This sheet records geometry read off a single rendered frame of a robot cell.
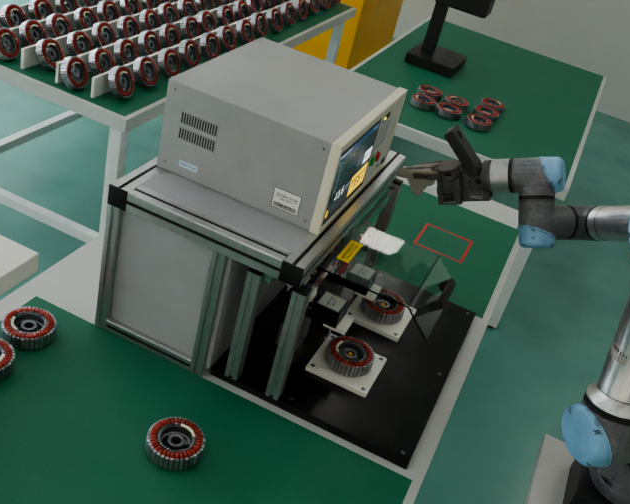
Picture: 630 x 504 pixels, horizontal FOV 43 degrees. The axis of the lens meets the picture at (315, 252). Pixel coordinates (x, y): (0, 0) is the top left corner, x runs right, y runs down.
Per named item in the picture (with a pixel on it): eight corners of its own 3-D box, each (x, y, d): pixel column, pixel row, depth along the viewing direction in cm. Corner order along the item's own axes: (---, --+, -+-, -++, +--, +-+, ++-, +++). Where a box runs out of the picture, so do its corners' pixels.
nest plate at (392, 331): (414, 313, 209) (415, 309, 208) (397, 342, 196) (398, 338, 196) (362, 290, 212) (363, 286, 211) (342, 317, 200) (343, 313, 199)
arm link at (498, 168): (506, 164, 166) (513, 152, 173) (484, 165, 168) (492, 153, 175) (509, 198, 169) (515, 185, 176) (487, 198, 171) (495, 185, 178)
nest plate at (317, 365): (385, 362, 189) (387, 358, 188) (364, 398, 176) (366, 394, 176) (329, 336, 192) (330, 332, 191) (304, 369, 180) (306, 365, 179)
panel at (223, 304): (323, 244, 227) (349, 151, 211) (209, 369, 172) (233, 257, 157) (319, 243, 227) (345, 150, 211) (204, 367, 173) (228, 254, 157)
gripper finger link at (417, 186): (395, 198, 180) (435, 197, 177) (392, 173, 178) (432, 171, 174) (399, 193, 183) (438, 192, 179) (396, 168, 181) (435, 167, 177)
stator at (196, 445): (171, 481, 148) (173, 468, 146) (132, 445, 153) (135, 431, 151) (214, 453, 156) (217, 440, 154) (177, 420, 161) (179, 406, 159)
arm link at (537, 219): (576, 248, 168) (576, 196, 168) (532, 247, 164) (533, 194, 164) (551, 248, 175) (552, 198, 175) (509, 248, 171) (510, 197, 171)
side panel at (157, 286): (207, 369, 176) (232, 250, 159) (200, 377, 173) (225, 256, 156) (102, 318, 182) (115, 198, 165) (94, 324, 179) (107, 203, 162)
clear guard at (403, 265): (454, 286, 179) (463, 265, 176) (426, 341, 159) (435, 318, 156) (325, 231, 186) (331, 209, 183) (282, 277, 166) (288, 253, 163)
